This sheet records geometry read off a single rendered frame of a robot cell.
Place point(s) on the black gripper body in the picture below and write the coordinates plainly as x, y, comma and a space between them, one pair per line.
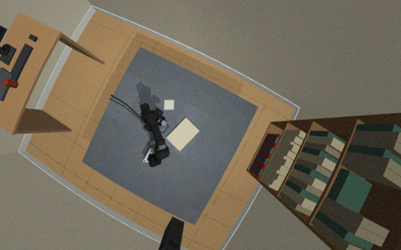
158, 112

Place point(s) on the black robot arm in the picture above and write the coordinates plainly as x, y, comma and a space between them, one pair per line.
149, 117

